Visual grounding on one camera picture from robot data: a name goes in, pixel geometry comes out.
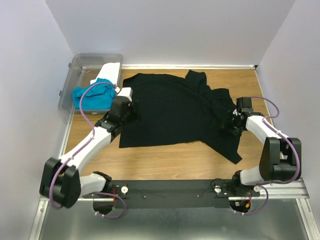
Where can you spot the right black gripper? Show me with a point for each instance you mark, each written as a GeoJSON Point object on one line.
{"type": "Point", "coordinates": [225, 124]}

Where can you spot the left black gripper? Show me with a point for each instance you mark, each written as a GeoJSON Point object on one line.
{"type": "Point", "coordinates": [136, 116]}

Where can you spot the black t shirt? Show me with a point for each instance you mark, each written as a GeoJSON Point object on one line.
{"type": "Point", "coordinates": [180, 110]}

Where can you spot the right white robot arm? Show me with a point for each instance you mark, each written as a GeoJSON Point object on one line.
{"type": "Point", "coordinates": [281, 158]}

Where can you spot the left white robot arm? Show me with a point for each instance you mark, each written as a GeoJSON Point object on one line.
{"type": "Point", "coordinates": [61, 180]}

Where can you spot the teal t shirt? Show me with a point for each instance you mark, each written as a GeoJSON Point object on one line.
{"type": "Point", "coordinates": [99, 95]}

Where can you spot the white t shirt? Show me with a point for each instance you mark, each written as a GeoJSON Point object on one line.
{"type": "Point", "coordinates": [109, 71]}

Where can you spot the clear plastic storage bin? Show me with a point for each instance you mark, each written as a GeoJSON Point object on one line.
{"type": "Point", "coordinates": [83, 68]}

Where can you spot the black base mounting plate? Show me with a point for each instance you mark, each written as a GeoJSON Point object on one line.
{"type": "Point", "coordinates": [173, 194]}

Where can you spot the aluminium frame rail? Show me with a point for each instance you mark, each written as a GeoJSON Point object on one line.
{"type": "Point", "coordinates": [171, 210]}

